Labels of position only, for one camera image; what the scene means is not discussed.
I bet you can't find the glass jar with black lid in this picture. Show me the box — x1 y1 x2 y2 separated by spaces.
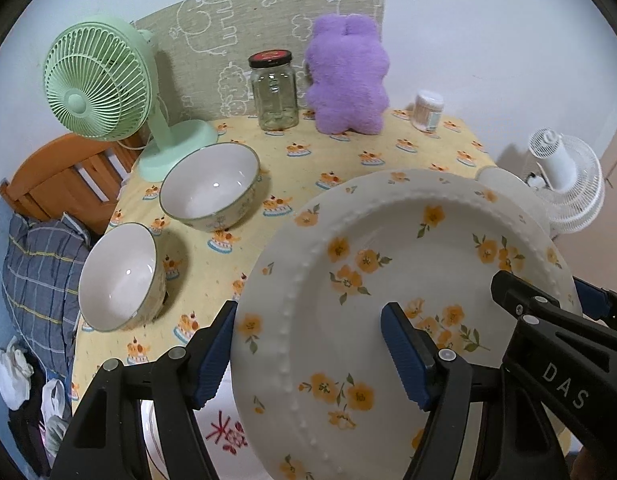
247 49 300 132

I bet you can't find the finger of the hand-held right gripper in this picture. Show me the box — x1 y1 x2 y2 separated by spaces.
571 276 617 329
490 270 562 321

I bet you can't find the cream floral plate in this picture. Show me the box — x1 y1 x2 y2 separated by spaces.
229 169 582 480

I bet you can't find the small white container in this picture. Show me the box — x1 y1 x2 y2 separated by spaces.
411 89 445 133

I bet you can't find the yellow printed tablecloth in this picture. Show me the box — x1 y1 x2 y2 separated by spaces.
71 107 572 456

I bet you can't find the white plastic bag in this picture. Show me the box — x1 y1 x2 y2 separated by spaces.
41 377 72 456

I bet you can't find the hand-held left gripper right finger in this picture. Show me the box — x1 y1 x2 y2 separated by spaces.
381 301 572 480

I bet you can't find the white fan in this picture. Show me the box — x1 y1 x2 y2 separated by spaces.
526 127 607 233

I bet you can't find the white crumpled cloth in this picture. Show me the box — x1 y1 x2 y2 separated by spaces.
0 335 34 411

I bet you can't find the white patterned bowl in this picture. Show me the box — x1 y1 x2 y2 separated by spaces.
475 166 552 241

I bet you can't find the white red-patterned plate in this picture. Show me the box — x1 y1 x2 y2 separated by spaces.
141 400 269 480

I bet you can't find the grey elephant print cloth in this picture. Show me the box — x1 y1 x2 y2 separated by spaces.
131 0 389 123

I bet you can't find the small green-rimmed bowl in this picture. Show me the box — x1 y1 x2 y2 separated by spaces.
77 222 168 333

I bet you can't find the white fan power cord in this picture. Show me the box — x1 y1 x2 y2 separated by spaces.
116 130 154 153

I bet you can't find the large green-rimmed bowl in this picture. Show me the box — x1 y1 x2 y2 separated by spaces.
158 142 262 233

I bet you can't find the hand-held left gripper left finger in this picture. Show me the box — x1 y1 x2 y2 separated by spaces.
48 300 239 480

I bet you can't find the purple plush toy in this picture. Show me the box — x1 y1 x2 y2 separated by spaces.
304 12 392 136

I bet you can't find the green desk fan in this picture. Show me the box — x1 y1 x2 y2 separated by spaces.
42 16 219 183

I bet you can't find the blue plaid pillow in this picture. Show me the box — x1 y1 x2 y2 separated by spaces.
2 210 96 386

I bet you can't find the dark cloth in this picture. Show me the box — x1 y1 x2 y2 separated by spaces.
8 400 54 476

